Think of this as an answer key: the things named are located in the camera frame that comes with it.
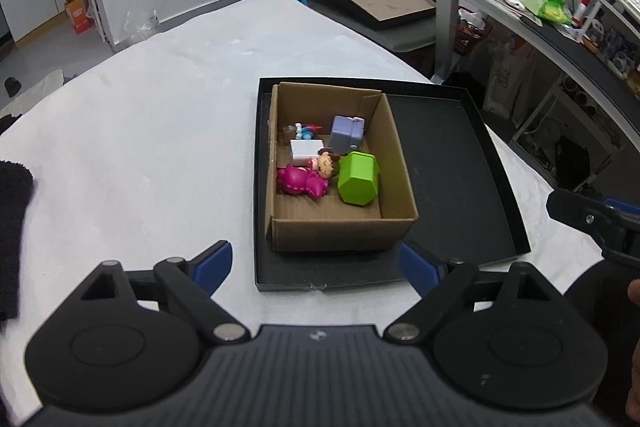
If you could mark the white power adapter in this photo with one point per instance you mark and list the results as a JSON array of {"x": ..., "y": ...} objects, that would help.
[{"x": 303, "y": 151}]

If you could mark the black shallow tray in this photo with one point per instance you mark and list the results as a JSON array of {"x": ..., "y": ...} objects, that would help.
[{"x": 467, "y": 209}]

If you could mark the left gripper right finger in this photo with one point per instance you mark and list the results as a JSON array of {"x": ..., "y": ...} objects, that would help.
[{"x": 441, "y": 286}]

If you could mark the brown-haired girl doll figurine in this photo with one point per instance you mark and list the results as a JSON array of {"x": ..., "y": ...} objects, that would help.
[{"x": 325, "y": 163}]

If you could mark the red plastic basket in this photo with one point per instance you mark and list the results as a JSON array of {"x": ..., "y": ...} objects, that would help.
[{"x": 471, "y": 29}]

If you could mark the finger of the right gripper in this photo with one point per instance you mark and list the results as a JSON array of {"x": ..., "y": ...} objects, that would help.
[
  {"x": 622, "y": 206},
  {"x": 590, "y": 216}
]

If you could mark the grey glass-top desk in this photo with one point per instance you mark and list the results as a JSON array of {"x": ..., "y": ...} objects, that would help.
[{"x": 611, "y": 93}]

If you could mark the green packet on desk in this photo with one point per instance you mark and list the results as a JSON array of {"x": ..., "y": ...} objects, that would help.
[{"x": 555, "y": 11}]

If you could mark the brown cardboard box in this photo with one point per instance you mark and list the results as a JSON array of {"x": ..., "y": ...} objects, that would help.
[{"x": 300, "y": 223}]

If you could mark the red blue gnome bulb toy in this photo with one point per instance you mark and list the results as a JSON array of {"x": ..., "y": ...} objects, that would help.
[{"x": 299, "y": 131}]

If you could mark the orange cardboard box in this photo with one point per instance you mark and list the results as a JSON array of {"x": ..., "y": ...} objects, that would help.
[{"x": 77, "y": 12}]

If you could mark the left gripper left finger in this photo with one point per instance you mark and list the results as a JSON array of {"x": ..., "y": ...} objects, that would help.
[{"x": 187, "y": 287}]

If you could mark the magenta plastic toy figure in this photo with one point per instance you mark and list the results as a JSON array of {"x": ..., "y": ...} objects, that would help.
[{"x": 294, "y": 180}]

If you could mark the purple toy block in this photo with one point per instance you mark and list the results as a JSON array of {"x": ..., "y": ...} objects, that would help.
[{"x": 346, "y": 134}]

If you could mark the black cloth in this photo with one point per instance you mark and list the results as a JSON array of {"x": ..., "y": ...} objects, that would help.
[{"x": 17, "y": 186}]

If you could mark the white plastic shopping bag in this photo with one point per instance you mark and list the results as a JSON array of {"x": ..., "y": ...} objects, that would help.
[{"x": 512, "y": 68}]

